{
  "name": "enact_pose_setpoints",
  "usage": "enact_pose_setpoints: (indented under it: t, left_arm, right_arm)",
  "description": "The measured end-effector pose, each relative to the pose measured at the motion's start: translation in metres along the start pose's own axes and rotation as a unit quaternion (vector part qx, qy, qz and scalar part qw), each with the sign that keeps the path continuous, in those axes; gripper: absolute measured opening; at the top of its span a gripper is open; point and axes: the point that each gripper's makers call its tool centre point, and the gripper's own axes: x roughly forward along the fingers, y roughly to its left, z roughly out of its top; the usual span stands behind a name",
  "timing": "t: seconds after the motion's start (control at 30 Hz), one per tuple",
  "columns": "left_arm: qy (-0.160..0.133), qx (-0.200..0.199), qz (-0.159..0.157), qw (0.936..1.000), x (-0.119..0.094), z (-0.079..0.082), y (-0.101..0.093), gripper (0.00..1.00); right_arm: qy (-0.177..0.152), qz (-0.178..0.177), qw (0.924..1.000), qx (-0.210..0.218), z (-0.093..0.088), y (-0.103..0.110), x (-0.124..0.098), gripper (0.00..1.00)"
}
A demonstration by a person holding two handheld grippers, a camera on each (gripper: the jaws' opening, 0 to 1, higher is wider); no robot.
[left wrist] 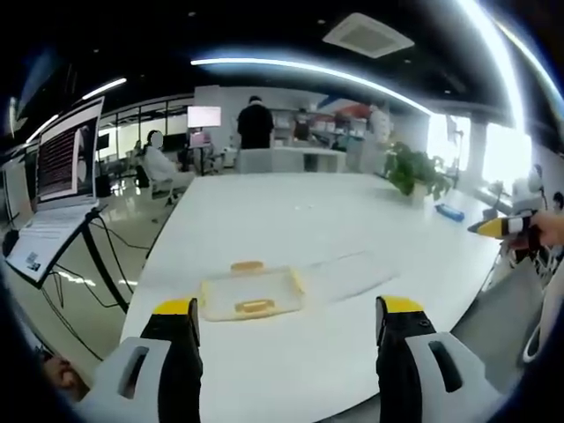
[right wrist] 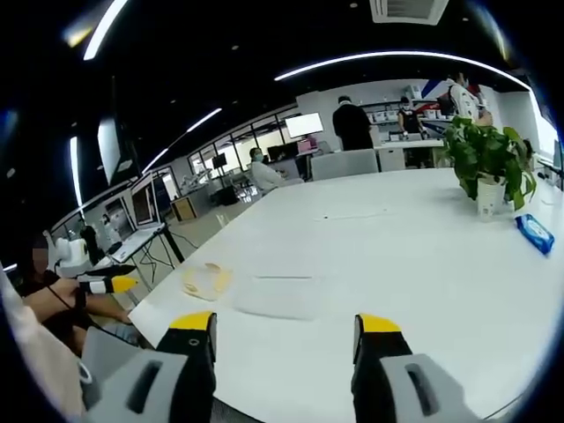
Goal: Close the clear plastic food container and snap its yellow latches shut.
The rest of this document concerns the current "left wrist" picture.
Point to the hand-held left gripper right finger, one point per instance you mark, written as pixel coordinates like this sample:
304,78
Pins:
434,374

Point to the person's left hand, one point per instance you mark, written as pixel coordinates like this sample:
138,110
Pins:
59,374

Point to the bright standing screen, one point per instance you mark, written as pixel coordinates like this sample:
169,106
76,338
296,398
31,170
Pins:
204,116

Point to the ceiling air conditioner vent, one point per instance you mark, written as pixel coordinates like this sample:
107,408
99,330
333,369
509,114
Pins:
368,35

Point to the clear plastic box yellow clips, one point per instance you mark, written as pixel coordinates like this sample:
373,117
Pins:
251,293

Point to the person's right hand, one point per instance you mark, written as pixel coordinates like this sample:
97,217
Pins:
551,229

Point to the black laptop stand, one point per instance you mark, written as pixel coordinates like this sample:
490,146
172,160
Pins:
99,264

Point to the long ceiling light strip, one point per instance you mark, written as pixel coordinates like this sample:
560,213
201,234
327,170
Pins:
308,72

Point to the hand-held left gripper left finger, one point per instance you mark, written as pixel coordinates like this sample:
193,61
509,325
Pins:
132,374

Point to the green potted plant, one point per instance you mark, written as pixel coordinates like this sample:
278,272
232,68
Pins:
414,169

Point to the blue flat object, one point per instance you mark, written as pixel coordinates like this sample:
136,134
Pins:
449,212

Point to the open silver laptop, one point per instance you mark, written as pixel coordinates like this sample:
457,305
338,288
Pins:
61,185

